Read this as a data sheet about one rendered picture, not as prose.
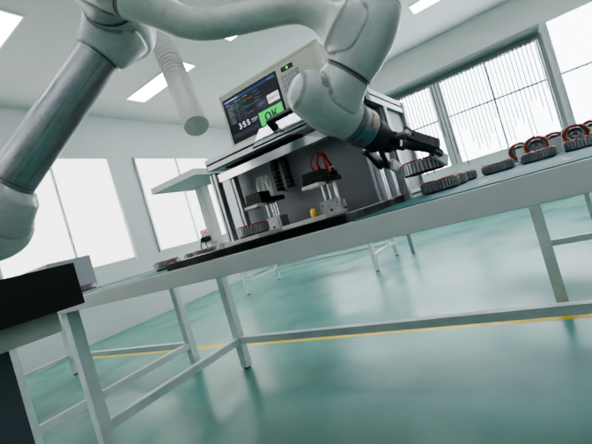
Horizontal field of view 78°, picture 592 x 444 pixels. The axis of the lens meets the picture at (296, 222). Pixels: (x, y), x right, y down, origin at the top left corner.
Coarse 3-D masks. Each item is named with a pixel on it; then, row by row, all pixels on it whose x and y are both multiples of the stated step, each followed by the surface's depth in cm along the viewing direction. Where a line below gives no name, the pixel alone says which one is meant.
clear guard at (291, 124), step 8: (280, 120) 99; (288, 120) 96; (296, 120) 93; (264, 128) 102; (280, 128) 96; (288, 128) 93; (296, 128) 91; (304, 128) 116; (312, 128) 119; (256, 136) 102; (264, 136) 99; (272, 136) 96; (280, 136) 94; (256, 144) 99
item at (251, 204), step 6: (258, 192) 125; (264, 192) 128; (246, 198) 128; (252, 198) 127; (258, 198) 126; (264, 198) 127; (270, 198) 130; (276, 198) 132; (282, 198) 136; (246, 204) 129; (252, 204) 127; (258, 204) 124; (264, 204) 127; (270, 204) 135; (276, 204) 134; (246, 210) 126; (270, 216) 136; (276, 216) 135
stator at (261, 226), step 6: (258, 222) 119; (264, 222) 120; (240, 228) 119; (246, 228) 118; (252, 228) 118; (258, 228) 119; (264, 228) 119; (240, 234) 119; (246, 234) 118; (252, 234) 118
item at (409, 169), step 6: (426, 156) 90; (408, 162) 93; (414, 162) 91; (420, 162) 90; (426, 162) 90; (432, 162) 90; (438, 162) 90; (402, 168) 95; (408, 168) 92; (414, 168) 91; (420, 168) 91; (426, 168) 90; (432, 168) 90; (438, 168) 96; (408, 174) 93; (414, 174) 92
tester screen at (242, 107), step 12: (264, 84) 127; (276, 84) 125; (240, 96) 133; (252, 96) 131; (264, 96) 128; (228, 108) 137; (240, 108) 134; (252, 108) 132; (264, 108) 129; (228, 120) 138; (240, 120) 135; (252, 120) 132; (252, 132) 133
